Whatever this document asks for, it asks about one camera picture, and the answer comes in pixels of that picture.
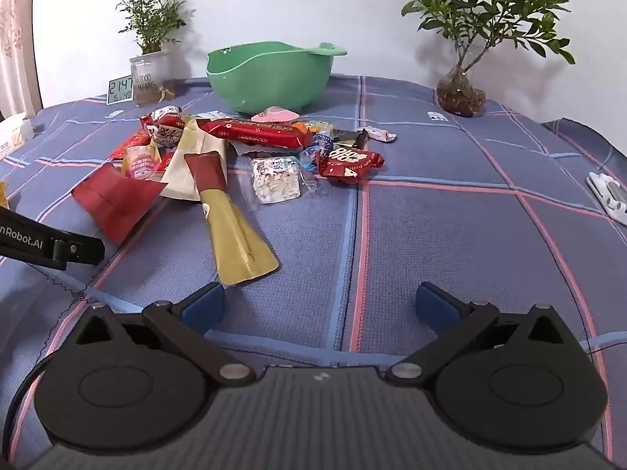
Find gold and maroon long pouch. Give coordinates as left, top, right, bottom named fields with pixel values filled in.
left=183, top=152, right=281, bottom=286

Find white digital clock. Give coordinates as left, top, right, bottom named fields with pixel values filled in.
left=106, top=76, right=134, bottom=106

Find white tissue box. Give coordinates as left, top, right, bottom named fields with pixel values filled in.
left=0, top=112, right=35, bottom=160

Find red white printed packet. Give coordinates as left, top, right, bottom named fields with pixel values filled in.
left=141, top=105, right=186, bottom=148

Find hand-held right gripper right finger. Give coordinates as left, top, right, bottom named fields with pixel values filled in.
left=384, top=281, right=569, bottom=386

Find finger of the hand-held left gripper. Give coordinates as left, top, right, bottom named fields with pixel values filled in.
left=51, top=236, right=105, bottom=270

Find blue white candy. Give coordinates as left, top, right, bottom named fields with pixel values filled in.
left=299, top=132, right=335, bottom=170

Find small red packet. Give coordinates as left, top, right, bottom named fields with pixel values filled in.
left=110, top=130, right=150, bottom=160

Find floral curtain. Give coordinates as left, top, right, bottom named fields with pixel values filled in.
left=0, top=0, right=42, bottom=123

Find leafy plant in glass vase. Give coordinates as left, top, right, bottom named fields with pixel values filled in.
left=400, top=0, right=576, bottom=118

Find dark red packet white print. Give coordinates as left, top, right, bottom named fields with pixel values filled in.
left=316, top=144, right=386, bottom=186

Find dark red pouch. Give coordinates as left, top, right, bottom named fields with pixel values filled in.
left=71, top=161, right=168, bottom=246

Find pink peach packet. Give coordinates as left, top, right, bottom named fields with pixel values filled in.
left=251, top=106, right=301, bottom=122

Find white puffed snack clear wrapper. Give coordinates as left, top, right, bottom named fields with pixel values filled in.
left=247, top=155, right=320, bottom=206

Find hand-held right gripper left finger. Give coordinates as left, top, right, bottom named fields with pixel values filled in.
left=66, top=281, right=256, bottom=386

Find green plastic bowl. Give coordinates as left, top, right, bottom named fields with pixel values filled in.
left=206, top=42, right=348, bottom=114

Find small plant in glass pot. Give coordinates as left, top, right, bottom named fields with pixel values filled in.
left=116, top=0, right=189, bottom=107

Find blue plaid cloth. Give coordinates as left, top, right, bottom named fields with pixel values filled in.
left=0, top=74, right=627, bottom=470

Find white plastic clips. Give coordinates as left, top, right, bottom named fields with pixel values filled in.
left=587, top=172, right=627, bottom=227

